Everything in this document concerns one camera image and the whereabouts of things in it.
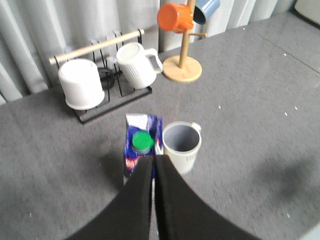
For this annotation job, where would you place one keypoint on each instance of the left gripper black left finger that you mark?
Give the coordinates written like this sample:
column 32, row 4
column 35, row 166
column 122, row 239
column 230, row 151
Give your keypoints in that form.
column 128, row 215

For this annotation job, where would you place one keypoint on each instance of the cream HOME mug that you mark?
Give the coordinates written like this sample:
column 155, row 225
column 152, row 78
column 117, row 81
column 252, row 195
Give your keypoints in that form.
column 182, row 141

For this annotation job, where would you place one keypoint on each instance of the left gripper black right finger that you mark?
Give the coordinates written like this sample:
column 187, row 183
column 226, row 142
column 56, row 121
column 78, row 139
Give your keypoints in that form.
column 182, row 215

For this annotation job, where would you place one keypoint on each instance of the black wire mug rack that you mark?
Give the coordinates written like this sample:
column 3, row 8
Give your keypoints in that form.
column 116, row 89

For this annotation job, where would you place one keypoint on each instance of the wooden mug tree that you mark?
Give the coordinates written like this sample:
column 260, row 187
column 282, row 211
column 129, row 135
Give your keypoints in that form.
column 183, row 68

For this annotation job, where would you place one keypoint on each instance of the grey object table corner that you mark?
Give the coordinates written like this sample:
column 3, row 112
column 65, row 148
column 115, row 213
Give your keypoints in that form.
column 309, row 9

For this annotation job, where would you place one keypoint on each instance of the orange mug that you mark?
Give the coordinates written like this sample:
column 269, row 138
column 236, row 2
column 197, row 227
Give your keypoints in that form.
column 176, row 18

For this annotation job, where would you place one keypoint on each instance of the white ribbed mug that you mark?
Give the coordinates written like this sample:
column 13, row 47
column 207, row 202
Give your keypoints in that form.
column 139, row 66

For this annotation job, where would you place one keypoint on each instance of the white mug black handle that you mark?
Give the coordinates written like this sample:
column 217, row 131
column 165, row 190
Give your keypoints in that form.
column 81, row 83

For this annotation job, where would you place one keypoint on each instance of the blue white milk carton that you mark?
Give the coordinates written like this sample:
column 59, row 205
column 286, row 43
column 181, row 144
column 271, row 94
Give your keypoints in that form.
column 144, row 137

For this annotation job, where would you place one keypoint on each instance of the blue mug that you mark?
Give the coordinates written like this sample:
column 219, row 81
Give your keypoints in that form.
column 204, row 9

